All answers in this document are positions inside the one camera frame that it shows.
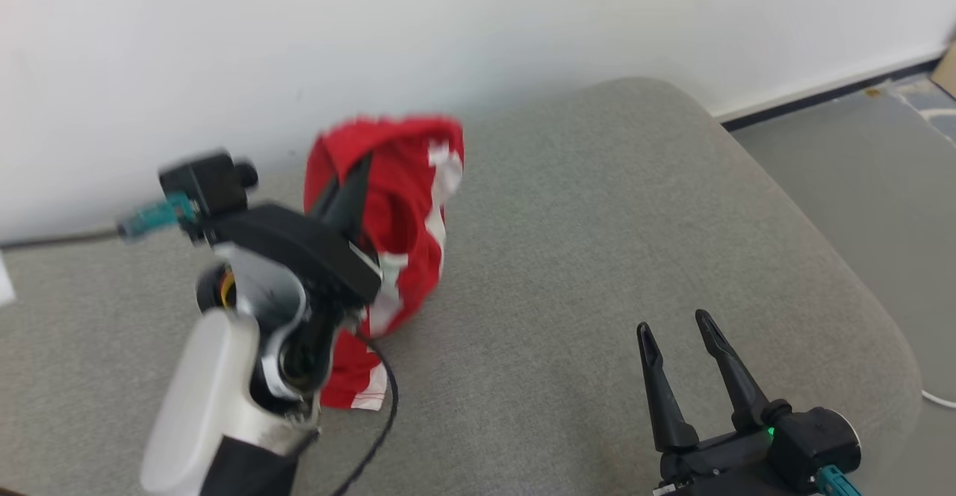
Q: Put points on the brown cardboard box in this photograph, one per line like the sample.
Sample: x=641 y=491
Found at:
x=947 y=70

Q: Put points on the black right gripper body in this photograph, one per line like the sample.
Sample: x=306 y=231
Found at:
x=717 y=466

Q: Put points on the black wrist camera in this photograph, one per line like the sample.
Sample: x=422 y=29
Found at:
x=205 y=182
x=814 y=440

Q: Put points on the teal left camera connector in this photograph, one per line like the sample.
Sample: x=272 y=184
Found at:
x=160 y=216

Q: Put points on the grey fabric sofa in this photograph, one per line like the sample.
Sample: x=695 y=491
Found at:
x=582 y=257

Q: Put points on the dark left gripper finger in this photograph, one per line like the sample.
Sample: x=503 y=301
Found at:
x=349 y=208
x=327 y=196

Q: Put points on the teal right camera connector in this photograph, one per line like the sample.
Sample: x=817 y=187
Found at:
x=836 y=481

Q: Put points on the white paper sheet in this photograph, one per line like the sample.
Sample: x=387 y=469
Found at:
x=6 y=279

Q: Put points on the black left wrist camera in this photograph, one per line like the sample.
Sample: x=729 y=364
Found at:
x=205 y=182

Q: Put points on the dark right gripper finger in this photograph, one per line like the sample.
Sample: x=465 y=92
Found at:
x=739 y=391
x=665 y=399

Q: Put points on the red shorts with white trim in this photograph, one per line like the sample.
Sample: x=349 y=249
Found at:
x=407 y=182

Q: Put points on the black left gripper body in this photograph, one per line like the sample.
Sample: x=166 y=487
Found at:
x=299 y=246

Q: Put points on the teal camera connector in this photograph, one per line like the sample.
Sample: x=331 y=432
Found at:
x=160 y=216
x=836 y=481

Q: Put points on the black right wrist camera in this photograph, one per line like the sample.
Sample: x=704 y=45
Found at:
x=814 y=440

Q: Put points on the black and white baseboard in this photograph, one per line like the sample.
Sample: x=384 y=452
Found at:
x=821 y=96

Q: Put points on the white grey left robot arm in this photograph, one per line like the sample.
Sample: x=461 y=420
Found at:
x=209 y=391

